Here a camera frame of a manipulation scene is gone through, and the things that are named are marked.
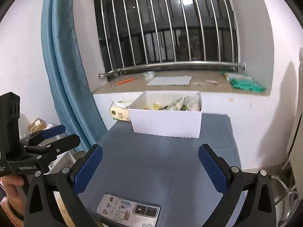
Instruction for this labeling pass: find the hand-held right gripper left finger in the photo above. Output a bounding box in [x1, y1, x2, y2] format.
[24, 144, 103, 227]

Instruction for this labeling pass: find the blue curtain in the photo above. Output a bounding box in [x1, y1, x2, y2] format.
[41, 0, 109, 153]

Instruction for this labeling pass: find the phone with cartoon case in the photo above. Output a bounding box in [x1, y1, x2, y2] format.
[97, 193, 161, 227]

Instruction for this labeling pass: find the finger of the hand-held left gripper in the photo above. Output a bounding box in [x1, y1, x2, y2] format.
[24, 134, 81, 168]
[20, 124, 66, 148]

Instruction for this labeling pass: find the small cardboard box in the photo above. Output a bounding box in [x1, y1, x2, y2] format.
[28, 118, 54, 133]

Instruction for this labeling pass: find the grey flat board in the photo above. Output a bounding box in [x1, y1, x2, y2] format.
[147, 76, 192, 86]

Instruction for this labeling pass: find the grey blue table cloth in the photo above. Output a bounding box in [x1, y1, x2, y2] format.
[77, 113, 242, 227]

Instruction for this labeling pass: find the white grey patterned snack packet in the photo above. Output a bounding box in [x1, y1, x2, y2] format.
[166, 97, 187, 111]

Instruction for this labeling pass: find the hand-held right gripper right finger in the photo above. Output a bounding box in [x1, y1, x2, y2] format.
[198, 144, 277, 227]

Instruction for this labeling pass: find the white green sill packet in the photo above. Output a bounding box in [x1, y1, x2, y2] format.
[223, 71, 247, 81]

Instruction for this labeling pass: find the white metal rack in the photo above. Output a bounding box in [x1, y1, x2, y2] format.
[270, 156, 303, 220]

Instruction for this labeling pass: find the white foam box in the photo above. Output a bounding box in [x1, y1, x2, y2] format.
[128, 90, 202, 139]

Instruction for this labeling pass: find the person's left hand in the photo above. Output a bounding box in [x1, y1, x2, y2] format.
[0, 177, 25, 218]

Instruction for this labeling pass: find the stack of green packets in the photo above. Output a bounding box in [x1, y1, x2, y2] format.
[231, 76, 266, 93]

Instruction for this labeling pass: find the yellow green snack packet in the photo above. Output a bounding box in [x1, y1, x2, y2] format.
[153, 102, 169, 111]

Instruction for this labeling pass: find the white green snack packet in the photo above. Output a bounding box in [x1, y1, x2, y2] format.
[186, 96, 202, 111]

